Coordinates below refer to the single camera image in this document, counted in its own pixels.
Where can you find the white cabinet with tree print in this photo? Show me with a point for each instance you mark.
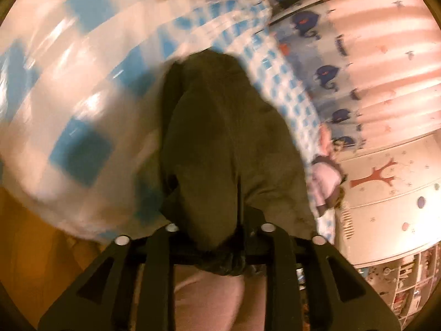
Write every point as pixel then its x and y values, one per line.
pixel 386 207

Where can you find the blue checked bed sheet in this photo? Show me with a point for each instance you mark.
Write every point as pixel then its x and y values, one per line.
pixel 69 93

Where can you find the pink cloth item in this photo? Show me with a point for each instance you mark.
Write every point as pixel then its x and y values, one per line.
pixel 210 300

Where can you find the open shelf unit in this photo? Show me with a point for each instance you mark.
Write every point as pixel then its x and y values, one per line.
pixel 406 282

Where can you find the pink soft toy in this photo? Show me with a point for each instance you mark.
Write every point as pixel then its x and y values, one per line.
pixel 324 179

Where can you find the dark jacket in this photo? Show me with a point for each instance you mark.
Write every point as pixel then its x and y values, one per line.
pixel 213 138

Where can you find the whale print curtain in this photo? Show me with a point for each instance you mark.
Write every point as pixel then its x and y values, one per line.
pixel 379 58

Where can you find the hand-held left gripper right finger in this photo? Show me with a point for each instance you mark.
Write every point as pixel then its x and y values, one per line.
pixel 256 244

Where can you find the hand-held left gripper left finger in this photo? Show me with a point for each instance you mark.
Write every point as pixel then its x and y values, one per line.
pixel 162 248

